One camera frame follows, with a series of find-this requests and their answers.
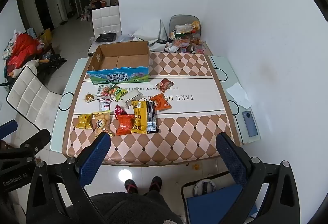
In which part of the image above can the yellow round biscuit packet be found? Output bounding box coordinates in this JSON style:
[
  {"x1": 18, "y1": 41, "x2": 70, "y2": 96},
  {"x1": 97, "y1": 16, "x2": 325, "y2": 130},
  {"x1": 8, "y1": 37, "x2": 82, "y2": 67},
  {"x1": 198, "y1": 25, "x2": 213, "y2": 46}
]
[{"x1": 93, "y1": 110, "x2": 113, "y2": 137}]

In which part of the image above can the green bag of coloured candies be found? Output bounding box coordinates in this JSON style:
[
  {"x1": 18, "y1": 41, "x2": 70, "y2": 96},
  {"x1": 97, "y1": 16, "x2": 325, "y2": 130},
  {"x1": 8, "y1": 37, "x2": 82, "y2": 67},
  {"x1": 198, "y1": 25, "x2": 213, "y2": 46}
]
[{"x1": 109, "y1": 85, "x2": 128, "y2": 101}]

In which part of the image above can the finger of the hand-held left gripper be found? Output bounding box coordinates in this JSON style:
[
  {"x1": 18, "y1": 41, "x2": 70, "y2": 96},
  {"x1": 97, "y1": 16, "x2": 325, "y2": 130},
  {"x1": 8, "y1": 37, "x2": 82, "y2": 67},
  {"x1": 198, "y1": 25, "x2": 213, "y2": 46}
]
[
  {"x1": 0, "y1": 129, "x2": 51, "y2": 156},
  {"x1": 0, "y1": 119, "x2": 18, "y2": 140}
]

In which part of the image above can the small red snack packet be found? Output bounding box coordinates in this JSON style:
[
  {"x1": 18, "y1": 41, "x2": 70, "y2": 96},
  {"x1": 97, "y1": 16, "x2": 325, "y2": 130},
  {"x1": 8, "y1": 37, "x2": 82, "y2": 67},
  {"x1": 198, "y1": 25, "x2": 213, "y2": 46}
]
[{"x1": 114, "y1": 106, "x2": 129, "y2": 120}]

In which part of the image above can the round white device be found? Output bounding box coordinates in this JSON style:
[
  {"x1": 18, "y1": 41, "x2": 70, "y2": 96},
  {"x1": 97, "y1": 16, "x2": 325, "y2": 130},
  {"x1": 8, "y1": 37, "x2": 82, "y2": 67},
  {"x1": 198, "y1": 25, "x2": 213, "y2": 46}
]
[{"x1": 193, "y1": 180, "x2": 216, "y2": 197}]

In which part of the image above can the pile of assorted snack packets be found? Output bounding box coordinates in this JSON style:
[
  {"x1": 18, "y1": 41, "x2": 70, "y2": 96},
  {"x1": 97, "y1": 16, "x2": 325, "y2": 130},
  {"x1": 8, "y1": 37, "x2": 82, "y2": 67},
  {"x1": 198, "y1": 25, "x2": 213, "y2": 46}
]
[{"x1": 165, "y1": 20, "x2": 205, "y2": 55}]

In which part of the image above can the gold snack packet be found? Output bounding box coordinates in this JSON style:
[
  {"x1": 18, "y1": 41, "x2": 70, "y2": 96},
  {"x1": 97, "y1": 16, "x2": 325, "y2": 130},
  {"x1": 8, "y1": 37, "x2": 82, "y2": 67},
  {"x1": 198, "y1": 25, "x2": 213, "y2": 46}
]
[{"x1": 76, "y1": 113, "x2": 94, "y2": 130}]

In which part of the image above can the blue cushioned chair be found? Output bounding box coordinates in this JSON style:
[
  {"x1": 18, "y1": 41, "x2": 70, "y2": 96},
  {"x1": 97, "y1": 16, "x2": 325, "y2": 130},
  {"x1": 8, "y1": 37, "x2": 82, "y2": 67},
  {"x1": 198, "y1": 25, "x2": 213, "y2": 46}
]
[{"x1": 181, "y1": 170, "x2": 258, "y2": 224}]

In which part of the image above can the grey chair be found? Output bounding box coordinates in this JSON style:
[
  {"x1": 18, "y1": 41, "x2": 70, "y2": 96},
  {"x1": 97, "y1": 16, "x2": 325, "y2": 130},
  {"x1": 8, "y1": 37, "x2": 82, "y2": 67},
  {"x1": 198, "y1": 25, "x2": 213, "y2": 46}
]
[{"x1": 169, "y1": 15, "x2": 202, "y2": 40}]

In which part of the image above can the white quilted chair with dirty seat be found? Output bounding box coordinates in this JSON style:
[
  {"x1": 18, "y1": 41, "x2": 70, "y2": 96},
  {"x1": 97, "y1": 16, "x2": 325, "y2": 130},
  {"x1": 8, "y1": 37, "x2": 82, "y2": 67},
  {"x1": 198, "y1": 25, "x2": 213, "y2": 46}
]
[{"x1": 6, "y1": 61, "x2": 63, "y2": 122}]

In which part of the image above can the red white strip packet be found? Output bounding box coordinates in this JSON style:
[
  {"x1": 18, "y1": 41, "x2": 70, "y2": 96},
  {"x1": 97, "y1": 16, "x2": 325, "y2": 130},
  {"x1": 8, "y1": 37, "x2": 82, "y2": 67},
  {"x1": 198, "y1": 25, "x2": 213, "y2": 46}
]
[{"x1": 99, "y1": 97, "x2": 111, "y2": 112}]

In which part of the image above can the orange snack packet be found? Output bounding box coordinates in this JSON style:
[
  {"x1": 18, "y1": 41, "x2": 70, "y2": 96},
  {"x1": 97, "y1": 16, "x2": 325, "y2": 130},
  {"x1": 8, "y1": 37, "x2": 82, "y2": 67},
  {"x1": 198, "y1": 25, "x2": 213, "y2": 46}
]
[{"x1": 149, "y1": 93, "x2": 172, "y2": 112}]

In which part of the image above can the red-orange snack packet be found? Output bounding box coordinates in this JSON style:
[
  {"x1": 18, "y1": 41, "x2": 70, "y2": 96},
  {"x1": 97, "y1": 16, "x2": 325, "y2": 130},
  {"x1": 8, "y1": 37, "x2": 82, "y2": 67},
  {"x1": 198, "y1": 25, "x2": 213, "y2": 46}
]
[{"x1": 116, "y1": 114, "x2": 136, "y2": 136}]

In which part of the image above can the large yellow black packet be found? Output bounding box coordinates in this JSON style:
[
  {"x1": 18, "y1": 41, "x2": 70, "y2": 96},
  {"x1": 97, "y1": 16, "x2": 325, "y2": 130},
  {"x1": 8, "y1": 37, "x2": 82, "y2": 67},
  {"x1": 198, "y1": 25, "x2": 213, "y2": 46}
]
[{"x1": 131, "y1": 100, "x2": 159, "y2": 134}]

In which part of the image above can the person's grey fleece robe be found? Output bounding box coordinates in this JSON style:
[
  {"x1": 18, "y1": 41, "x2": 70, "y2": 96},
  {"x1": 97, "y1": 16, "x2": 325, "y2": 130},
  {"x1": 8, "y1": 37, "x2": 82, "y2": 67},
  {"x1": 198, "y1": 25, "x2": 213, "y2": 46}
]
[{"x1": 65, "y1": 191, "x2": 183, "y2": 224}]

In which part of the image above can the yellow bucket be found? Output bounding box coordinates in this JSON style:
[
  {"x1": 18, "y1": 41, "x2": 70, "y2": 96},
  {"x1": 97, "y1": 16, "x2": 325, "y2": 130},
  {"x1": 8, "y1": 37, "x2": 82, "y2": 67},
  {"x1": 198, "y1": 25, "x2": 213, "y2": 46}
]
[{"x1": 38, "y1": 29, "x2": 52, "y2": 44}]

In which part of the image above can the white plush duck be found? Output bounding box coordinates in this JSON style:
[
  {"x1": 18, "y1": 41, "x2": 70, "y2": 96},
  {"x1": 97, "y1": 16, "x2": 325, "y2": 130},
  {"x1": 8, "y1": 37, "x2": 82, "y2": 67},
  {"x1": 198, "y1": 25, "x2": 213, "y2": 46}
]
[{"x1": 9, "y1": 59, "x2": 49, "y2": 78}]

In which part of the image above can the cardboard box with blue print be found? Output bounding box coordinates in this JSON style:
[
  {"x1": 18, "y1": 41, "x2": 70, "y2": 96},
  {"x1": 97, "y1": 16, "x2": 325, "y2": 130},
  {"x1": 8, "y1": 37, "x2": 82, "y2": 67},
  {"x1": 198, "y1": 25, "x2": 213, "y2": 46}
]
[{"x1": 87, "y1": 41, "x2": 150, "y2": 85}]

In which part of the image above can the white paper tissue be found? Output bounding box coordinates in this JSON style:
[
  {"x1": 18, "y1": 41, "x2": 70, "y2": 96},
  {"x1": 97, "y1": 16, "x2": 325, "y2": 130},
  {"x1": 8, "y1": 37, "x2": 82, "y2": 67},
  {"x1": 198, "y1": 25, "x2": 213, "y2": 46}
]
[{"x1": 226, "y1": 83, "x2": 253, "y2": 109}]

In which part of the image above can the white cookie packet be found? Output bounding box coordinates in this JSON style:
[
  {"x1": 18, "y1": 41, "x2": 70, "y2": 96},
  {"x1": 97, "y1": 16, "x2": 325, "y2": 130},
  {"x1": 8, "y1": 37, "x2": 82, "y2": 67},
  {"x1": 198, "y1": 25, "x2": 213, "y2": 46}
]
[{"x1": 97, "y1": 84, "x2": 113, "y2": 98}]

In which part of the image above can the blue smartphone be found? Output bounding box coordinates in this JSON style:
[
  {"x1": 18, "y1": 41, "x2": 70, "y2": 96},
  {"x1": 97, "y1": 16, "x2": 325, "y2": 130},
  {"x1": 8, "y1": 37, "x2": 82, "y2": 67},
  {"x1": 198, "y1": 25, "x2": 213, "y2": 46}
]
[{"x1": 242, "y1": 110, "x2": 259, "y2": 137}]

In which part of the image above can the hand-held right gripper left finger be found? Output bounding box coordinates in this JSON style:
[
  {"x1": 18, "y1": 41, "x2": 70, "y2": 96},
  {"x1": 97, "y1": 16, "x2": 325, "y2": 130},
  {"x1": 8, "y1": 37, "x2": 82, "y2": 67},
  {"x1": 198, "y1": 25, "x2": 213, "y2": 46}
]
[{"x1": 26, "y1": 132, "x2": 112, "y2": 224}]

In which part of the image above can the white snack packet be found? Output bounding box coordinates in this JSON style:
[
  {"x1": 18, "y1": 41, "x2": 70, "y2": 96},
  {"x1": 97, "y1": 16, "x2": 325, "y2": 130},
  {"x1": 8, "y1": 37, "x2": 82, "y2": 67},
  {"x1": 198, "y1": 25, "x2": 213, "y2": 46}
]
[{"x1": 124, "y1": 89, "x2": 144, "y2": 107}]

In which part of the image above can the person's left foot in slipper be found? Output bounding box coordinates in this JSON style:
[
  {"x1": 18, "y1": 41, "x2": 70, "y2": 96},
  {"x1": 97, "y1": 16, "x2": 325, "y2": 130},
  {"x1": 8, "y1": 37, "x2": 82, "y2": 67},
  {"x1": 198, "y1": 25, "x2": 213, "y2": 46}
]
[{"x1": 124, "y1": 179, "x2": 139, "y2": 194}]

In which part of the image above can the black pouch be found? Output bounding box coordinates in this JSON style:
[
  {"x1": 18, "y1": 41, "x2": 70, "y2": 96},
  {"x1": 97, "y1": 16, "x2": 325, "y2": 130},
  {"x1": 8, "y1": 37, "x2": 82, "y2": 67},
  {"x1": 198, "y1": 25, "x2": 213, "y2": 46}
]
[{"x1": 95, "y1": 33, "x2": 117, "y2": 42}]

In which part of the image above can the red plastic bag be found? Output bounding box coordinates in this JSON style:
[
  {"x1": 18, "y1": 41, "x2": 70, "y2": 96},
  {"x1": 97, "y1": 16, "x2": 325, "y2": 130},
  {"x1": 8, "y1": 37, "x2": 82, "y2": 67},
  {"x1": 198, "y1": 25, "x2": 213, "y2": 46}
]
[{"x1": 6, "y1": 34, "x2": 43, "y2": 73}]

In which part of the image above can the dark doorway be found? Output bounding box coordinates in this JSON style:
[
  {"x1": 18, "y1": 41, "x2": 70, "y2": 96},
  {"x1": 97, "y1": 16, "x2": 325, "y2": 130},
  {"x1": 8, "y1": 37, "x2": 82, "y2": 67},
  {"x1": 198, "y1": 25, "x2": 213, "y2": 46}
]
[{"x1": 32, "y1": 0, "x2": 55, "y2": 31}]

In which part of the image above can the clear plastic bag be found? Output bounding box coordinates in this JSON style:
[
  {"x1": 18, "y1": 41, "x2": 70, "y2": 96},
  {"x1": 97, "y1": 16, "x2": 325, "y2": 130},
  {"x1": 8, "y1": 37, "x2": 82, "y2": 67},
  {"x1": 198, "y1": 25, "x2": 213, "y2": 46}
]
[{"x1": 115, "y1": 34, "x2": 136, "y2": 43}]

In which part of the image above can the plaid cloth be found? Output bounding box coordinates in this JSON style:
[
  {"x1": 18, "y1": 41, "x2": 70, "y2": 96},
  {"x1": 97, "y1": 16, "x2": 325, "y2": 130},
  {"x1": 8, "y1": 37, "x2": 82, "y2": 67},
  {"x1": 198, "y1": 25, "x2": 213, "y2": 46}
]
[{"x1": 2, "y1": 38, "x2": 14, "y2": 60}]

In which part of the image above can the brown snack packet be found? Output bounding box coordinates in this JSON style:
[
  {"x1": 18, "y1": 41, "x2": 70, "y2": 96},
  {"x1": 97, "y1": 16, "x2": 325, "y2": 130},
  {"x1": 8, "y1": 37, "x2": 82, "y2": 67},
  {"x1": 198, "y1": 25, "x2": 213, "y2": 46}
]
[{"x1": 155, "y1": 78, "x2": 175, "y2": 93}]

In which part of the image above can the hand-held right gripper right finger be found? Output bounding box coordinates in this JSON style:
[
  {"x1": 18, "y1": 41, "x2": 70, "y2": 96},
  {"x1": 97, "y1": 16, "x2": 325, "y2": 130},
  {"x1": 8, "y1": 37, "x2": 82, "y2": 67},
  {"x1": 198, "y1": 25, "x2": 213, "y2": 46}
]
[{"x1": 216, "y1": 132, "x2": 304, "y2": 224}]

